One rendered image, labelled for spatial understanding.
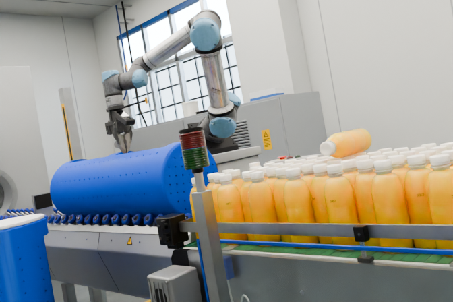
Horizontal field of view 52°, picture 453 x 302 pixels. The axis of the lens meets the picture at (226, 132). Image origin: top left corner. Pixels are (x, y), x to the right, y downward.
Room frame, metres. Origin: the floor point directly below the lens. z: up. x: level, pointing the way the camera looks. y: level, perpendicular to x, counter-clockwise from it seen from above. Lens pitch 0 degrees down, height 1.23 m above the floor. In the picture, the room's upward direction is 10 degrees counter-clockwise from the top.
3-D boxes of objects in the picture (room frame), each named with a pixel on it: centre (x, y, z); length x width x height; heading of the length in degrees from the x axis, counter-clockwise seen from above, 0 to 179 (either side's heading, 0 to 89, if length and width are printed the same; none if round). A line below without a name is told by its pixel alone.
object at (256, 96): (3.61, -0.36, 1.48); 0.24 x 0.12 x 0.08; 53
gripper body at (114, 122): (2.01, 0.46, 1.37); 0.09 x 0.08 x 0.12; 46
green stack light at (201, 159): (1.16, 0.09, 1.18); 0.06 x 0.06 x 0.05
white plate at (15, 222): (1.84, 0.92, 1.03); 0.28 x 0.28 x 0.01
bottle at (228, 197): (1.42, 0.03, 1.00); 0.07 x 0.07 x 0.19
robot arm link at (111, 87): (2.00, 0.45, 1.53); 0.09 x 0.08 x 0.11; 80
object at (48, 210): (2.60, 1.08, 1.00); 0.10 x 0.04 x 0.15; 136
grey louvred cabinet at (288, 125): (4.19, 0.18, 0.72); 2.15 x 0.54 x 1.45; 45
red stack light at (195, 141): (1.16, 0.09, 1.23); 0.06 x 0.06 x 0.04
